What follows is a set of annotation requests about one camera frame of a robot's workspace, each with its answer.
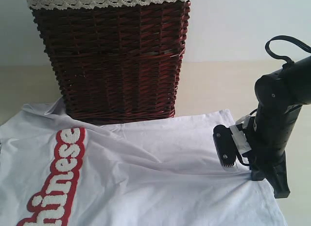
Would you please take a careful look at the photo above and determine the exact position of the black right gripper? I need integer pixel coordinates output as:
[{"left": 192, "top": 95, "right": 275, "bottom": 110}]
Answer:
[{"left": 247, "top": 128, "right": 291, "bottom": 199}]

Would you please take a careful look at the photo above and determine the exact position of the white t-shirt with red lettering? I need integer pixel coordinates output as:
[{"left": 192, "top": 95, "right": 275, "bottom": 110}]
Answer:
[{"left": 0, "top": 100, "right": 286, "bottom": 226}]

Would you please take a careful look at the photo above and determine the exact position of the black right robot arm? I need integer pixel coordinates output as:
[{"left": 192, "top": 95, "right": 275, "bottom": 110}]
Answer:
[{"left": 246, "top": 57, "right": 311, "bottom": 199}]

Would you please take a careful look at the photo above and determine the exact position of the dark red wicker basket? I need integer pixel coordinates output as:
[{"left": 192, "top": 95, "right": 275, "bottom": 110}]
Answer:
[{"left": 32, "top": 0, "right": 190, "bottom": 124}]

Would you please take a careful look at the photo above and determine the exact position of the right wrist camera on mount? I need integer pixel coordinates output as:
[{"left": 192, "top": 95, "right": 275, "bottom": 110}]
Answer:
[{"left": 213, "top": 115, "right": 257, "bottom": 173}]

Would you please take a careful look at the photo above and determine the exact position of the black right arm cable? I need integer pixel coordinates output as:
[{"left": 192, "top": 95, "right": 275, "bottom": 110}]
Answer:
[{"left": 265, "top": 35, "right": 311, "bottom": 69}]

